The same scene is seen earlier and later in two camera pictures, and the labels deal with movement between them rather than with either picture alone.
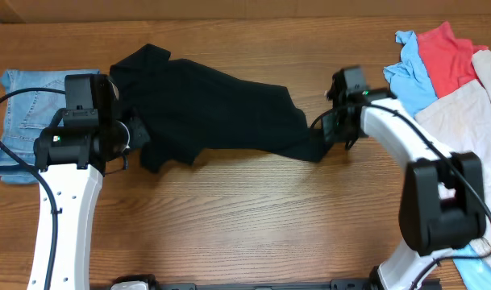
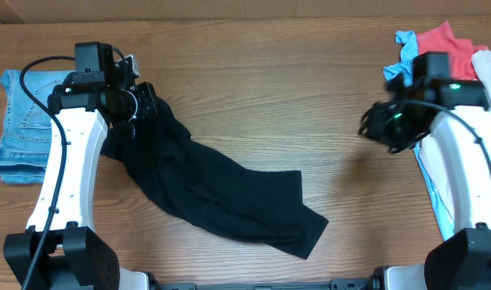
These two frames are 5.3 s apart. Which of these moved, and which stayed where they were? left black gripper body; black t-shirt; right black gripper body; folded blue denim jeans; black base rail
Moved: left black gripper body; black t-shirt; right black gripper body
Stayed: folded blue denim jeans; black base rail
